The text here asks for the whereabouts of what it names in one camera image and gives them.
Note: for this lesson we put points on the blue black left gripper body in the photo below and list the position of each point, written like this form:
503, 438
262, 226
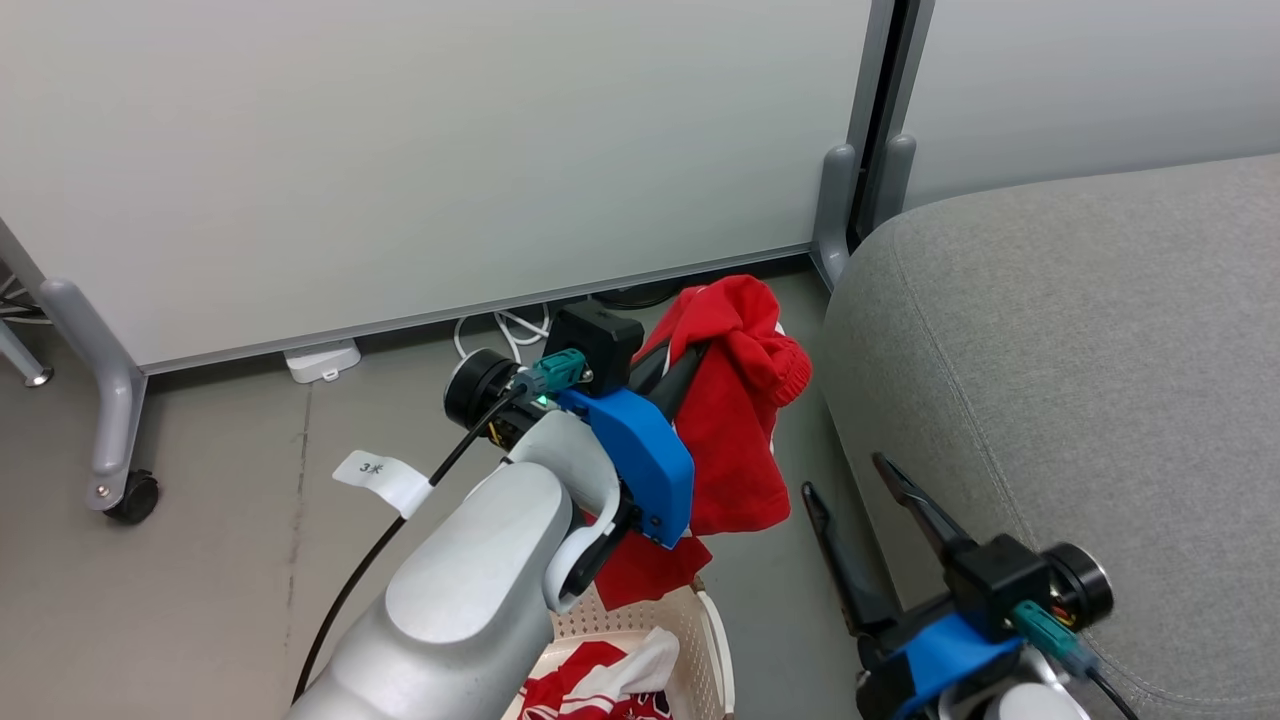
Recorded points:
645, 460

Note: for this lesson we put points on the red shorts with white trim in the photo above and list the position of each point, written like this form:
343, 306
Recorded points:
735, 440

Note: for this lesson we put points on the white power adapter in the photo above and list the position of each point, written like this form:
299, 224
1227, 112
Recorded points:
322, 360

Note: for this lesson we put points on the black caster wheel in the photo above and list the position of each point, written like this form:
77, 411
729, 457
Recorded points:
135, 498

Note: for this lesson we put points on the grey metal table leg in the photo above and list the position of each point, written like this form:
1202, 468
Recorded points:
22, 360

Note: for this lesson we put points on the wide white partition panel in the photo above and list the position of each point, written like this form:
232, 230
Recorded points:
450, 150

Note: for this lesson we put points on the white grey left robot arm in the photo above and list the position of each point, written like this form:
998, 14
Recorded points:
470, 600

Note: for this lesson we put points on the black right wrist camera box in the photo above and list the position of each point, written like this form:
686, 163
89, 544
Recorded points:
995, 580

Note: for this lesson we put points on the narrow white partition panel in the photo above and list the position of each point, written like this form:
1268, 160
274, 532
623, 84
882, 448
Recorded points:
1090, 80

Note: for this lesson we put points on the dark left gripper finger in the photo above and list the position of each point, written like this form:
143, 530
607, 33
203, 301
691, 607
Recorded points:
682, 385
655, 368

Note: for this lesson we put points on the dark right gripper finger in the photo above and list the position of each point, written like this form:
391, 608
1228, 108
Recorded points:
850, 580
925, 515

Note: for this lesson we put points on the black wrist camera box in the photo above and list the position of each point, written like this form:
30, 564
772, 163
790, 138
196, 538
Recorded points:
598, 340
995, 580

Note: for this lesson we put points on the cream perforated laundry basket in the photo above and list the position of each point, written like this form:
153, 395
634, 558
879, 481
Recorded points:
700, 640

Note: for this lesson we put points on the black round base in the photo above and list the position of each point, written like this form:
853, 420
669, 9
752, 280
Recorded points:
635, 296

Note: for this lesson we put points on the red and white jersey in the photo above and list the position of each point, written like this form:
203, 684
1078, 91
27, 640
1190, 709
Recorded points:
570, 685

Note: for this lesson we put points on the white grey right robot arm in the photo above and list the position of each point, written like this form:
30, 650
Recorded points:
1030, 705

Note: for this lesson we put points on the grey partition foot with caster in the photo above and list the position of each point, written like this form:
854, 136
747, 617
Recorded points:
110, 400

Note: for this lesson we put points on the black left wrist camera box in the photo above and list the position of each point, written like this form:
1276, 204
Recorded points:
598, 340

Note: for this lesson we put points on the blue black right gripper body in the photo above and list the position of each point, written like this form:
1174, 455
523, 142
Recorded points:
945, 655

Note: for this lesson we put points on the grey fabric sofa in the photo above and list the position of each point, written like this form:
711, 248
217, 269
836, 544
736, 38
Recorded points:
1080, 380

